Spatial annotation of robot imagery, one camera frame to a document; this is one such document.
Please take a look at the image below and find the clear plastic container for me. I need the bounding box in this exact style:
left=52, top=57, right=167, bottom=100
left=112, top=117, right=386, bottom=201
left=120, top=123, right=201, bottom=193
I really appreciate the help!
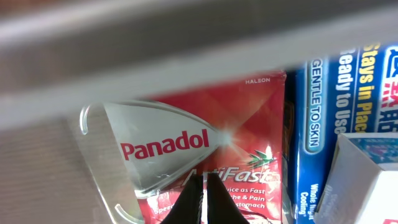
left=1, top=1, right=397, bottom=223

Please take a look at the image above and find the blue Kool Fever box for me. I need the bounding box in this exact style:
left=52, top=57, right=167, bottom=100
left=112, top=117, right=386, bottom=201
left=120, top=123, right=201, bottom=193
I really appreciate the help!
left=284, top=43, right=397, bottom=224

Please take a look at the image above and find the white Panadol box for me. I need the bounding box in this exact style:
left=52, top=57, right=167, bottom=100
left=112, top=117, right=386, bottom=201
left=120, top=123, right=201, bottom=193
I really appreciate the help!
left=315, top=133, right=397, bottom=224

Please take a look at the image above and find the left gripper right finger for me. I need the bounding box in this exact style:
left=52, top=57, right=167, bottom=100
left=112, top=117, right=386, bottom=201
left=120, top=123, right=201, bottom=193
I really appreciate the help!
left=207, top=173, right=249, bottom=224

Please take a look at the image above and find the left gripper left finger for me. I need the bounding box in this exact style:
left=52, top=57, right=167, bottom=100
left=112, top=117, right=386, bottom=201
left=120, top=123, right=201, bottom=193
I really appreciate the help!
left=161, top=175, right=203, bottom=224

